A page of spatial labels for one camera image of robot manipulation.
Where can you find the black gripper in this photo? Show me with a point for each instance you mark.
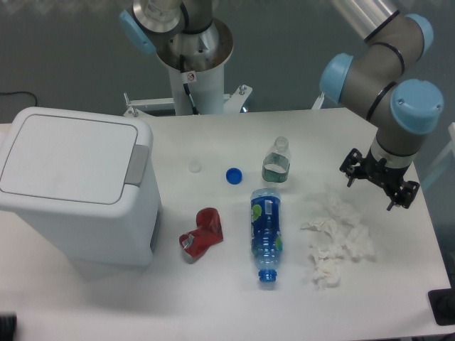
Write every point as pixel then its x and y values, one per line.
pixel 383 169

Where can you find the white push-lid trash can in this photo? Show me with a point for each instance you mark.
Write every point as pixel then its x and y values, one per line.
pixel 84 181

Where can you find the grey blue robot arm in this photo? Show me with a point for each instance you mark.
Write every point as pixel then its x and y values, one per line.
pixel 403 111

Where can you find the crushed red can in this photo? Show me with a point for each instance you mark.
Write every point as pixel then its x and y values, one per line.
pixel 208 232

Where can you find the crumpled white tissue pile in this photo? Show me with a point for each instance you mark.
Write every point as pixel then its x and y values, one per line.
pixel 336 235

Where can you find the clear green-label bottle upright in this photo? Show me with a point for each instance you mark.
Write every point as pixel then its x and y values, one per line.
pixel 276 163

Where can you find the blue plastic bottle lying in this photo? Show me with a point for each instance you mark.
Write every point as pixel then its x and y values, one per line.
pixel 266 237

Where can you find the black device at right edge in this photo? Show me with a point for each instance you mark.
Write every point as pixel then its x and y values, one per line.
pixel 442 304

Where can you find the blue bottle cap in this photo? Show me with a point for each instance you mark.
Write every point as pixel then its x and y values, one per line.
pixel 233 176

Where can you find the white bottle cap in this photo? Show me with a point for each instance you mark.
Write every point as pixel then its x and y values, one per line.
pixel 194 166

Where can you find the black object bottom left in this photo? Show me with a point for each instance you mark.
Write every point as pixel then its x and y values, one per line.
pixel 8 323

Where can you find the white frame at right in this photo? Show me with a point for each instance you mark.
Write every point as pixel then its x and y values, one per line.
pixel 441 163

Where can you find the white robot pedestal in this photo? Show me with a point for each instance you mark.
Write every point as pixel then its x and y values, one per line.
pixel 196 71

